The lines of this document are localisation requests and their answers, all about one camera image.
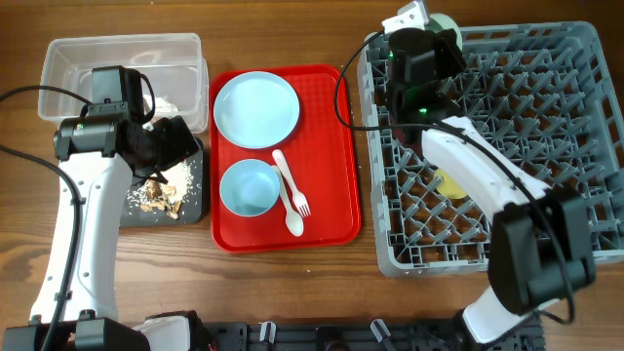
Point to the white plastic spoon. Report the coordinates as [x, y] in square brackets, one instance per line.
[293, 220]

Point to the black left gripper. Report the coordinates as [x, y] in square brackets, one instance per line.
[179, 138]

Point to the light blue plate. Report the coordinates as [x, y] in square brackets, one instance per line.
[256, 110]

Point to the white plastic fork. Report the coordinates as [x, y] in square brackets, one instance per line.
[298, 197]

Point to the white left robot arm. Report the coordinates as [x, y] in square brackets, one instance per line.
[100, 152]

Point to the mint green bowl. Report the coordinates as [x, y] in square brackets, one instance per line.
[439, 22]

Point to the black plastic tray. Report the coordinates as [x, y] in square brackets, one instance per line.
[190, 209]

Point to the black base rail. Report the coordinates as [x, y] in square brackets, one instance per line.
[377, 335]

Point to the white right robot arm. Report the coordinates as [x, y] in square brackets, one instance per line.
[540, 241]

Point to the white crumpled tissue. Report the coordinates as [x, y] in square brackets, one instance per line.
[164, 108]

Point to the grey dishwasher rack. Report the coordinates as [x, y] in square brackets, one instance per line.
[542, 95]

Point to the red plastic tray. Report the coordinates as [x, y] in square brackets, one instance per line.
[320, 154]

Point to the light blue bowl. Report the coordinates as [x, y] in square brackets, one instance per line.
[249, 188]

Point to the yellow plastic cup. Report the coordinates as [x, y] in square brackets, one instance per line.
[447, 187]

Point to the food scraps and rice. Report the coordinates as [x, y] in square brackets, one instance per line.
[166, 190]

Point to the clear plastic bin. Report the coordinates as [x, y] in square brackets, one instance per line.
[172, 62]

